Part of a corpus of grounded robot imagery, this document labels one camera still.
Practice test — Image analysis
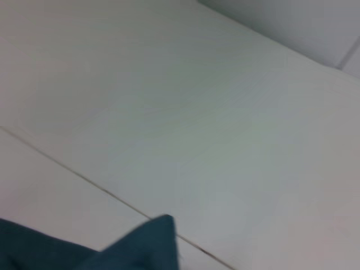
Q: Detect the teal blue shirt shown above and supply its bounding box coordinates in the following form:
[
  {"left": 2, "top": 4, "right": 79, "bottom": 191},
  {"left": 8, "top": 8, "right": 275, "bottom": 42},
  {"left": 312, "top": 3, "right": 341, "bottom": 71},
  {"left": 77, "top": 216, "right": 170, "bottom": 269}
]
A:
[{"left": 0, "top": 214, "right": 180, "bottom": 270}]

